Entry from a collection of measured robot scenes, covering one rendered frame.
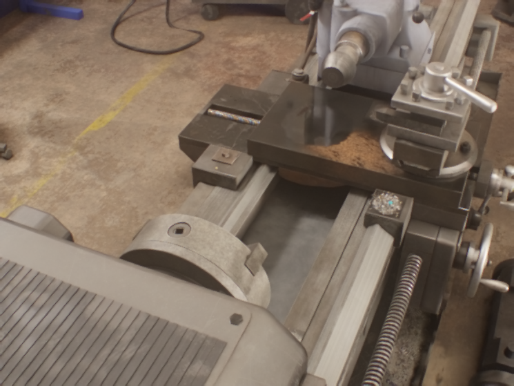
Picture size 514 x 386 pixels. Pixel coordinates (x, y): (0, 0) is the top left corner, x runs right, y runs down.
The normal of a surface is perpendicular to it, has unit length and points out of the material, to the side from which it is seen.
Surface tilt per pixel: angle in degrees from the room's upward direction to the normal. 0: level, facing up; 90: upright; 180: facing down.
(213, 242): 22
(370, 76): 90
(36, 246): 0
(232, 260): 39
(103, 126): 0
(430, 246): 90
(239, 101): 0
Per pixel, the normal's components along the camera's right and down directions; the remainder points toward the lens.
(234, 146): 0.00, -0.76
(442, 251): -0.39, 0.60
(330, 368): 0.54, -0.47
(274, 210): 0.18, -0.66
